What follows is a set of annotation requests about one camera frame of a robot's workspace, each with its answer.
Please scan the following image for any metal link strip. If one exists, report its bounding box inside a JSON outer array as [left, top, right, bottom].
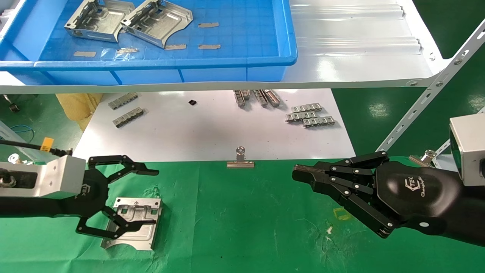
[[302, 117, 336, 128], [109, 92, 139, 110], [113, 108, 145, 128], [292, 103, 322, 113], [286, 112, 317, 123]]

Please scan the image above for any silver binder clip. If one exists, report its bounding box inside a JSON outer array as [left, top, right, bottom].
[[227, 146, 255, 169]]

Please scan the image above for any white frame bar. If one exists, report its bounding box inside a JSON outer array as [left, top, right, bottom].
[[0, 121, 42, 162]]

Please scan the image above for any yellow bag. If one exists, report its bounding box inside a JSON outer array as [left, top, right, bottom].
[[56, 93, 103, 131]]

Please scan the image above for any stamped metal bracket part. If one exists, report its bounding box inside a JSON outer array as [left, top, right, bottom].
[[120, 0, 194, 49], [100, 197, 163, 251], [64, 0, 136, 43]]

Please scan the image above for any blue plastic bin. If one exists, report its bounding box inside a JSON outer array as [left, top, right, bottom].
[[0, 0, 298, 86]]

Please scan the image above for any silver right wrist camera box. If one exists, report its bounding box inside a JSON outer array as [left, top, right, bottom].
[[449, 107, 485, 187]]

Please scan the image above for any white perforated brace bar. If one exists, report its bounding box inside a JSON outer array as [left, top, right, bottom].
[[432, 138, 451, 167], [377, 19, 485, 152]]

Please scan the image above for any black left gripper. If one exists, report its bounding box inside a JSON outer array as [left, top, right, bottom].
[[74, 155, 160, 240]]

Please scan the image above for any black camera cable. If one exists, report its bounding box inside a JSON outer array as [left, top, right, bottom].
[[0, 139, 73, 157]]

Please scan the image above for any black caster wheel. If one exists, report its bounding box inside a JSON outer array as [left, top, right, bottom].
[[4, 95, 20, 113]]

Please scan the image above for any green table mat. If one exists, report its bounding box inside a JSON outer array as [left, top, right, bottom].
[[0, 155, 485, 273]]

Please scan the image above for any white board sheet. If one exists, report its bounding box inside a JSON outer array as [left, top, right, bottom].
[[69, 89, 357, 163]]

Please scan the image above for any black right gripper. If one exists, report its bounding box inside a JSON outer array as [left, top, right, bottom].
[[292, 151, 468, 242]]

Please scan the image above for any blue cable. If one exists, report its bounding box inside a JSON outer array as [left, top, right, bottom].
[[8, 124, 35, 135]]

